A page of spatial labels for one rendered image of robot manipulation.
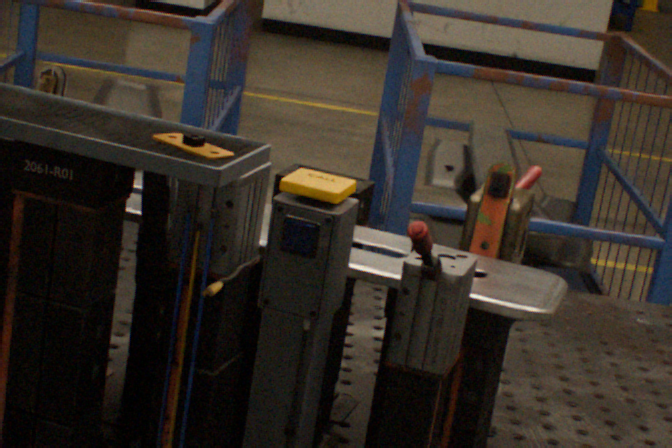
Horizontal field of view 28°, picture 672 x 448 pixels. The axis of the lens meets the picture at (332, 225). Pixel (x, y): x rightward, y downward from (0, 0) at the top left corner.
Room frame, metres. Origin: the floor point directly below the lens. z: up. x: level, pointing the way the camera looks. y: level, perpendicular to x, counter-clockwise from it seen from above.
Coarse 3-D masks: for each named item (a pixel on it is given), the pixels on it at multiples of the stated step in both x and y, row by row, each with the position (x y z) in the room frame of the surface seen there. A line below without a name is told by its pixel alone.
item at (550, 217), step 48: (624, 48) 4.55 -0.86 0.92; (384, 96) 4.62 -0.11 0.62; (624, 96) 3.50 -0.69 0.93; (384, 144) 4.15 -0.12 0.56; (480, 144) 4.19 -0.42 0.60; (576, 144) 4.67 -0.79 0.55; (384, 192) 3.95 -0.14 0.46; (432, 240) 4.01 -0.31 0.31; (528, 240) 3.84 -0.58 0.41; (576, 240) 4.14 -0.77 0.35; (624, 240) 3.51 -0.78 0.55; (576, 288) 4.25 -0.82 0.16
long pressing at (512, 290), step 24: (264, 216) 1.66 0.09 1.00; (264, 240) 1.55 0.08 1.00; (360, 240) 1.62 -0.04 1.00; (384, 240) 1.64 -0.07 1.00; (408, 240) 1.66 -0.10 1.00; (360, 264) 1.52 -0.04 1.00; (384, 264) 1.54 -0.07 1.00; (480, 264) 1.60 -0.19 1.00; (504, 264) 1.62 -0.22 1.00; (480, 288) 1.51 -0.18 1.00; (504, 288) 1.52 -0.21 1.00; (528, 288) 1.54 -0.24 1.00; (552, 288) 1.56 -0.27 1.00; (504, 312) 1.46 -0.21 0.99; (528, 312) 1.46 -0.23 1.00; (552, 312) 1.48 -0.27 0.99
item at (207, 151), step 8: (160, 136) 1.33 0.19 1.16; (168, 136) 1.34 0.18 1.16; (176, 136) 1.34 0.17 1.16; (184, 136) 1.31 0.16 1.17; (192, 136) 1.32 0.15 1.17; (200, 136) 1.32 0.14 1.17; (168, 144) 1.31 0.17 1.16; (176, 144) 1.31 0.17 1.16; (184, 144) 1.31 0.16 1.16; (192, 144) 1.31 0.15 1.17; (200, 144) 1.31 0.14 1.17; (208, 144) 1.33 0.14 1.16; (192, 152) 1.29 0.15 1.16; (200, 152) 1.29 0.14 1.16; (208, 152) 1.30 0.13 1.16; (216, 152) 1.31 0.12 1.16; (224, 152) 1.31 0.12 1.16
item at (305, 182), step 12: (300, 168) 1.31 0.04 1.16; (288, 180) 1.25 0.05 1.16; (300, 180) 1.26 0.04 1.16; (312, 180) 1.27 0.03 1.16; (324, 180) 1.27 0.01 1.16; (336, 180) 1.28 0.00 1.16; (348, 180) 1.29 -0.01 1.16; (288, 192) 1.25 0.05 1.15; (300, 192) 1.25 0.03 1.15; (312, 192) 1.24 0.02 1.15; (324, 192) 1.24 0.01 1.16; (336, 192) 1.24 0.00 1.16; (348, 192) 1.27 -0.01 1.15
